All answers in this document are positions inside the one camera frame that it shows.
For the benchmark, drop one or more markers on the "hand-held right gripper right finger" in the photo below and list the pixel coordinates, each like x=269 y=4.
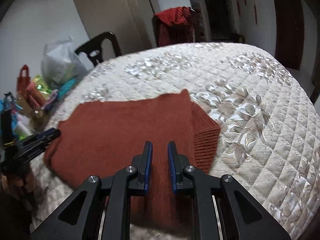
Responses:
x=172 y=167

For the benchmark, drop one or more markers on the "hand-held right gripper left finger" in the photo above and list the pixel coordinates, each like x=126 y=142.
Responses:
x=148 y=167

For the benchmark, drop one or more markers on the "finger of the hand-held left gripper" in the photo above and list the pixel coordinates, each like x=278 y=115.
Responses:
x=47 y=133
x=35 y=146

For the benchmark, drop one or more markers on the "rust red knitted sweater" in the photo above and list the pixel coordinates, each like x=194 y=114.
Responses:
x=112 y=135

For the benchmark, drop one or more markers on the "white spray bottle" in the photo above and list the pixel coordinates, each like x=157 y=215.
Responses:
x=21 y=127

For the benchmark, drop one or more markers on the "pink trimmed pouch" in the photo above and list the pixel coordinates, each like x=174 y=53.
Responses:
x=51 y=100

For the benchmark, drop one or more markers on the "pink lidded tumbler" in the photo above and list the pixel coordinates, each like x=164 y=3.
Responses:
x=36 y=95

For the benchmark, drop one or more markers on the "teal mesh mat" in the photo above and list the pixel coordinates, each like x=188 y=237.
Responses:
x=66 y=87

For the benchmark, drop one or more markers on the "green floral packet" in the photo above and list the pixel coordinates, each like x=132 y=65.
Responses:
x=42 y=83

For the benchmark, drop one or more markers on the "red gift bag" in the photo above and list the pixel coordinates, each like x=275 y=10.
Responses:
x=22 y=82

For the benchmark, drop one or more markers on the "white plastic bag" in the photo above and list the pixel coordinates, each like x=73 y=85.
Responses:
x=60 y=65

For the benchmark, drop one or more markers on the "cream quilted blanket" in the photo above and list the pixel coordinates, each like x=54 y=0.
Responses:
x=250 y=105

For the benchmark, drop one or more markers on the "black chair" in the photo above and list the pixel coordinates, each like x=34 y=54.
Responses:
x=110 y=40

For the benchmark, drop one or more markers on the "beige cabinet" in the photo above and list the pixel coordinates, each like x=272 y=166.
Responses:
x=112 y=10

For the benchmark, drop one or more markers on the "red checked cloth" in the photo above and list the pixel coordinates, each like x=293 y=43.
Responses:
x=172 y=17

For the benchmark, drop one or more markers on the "dark glass door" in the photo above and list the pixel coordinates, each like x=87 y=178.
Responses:
x=217 y=7

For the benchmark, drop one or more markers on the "brown wooden door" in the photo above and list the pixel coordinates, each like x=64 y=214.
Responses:
x=287 y=25

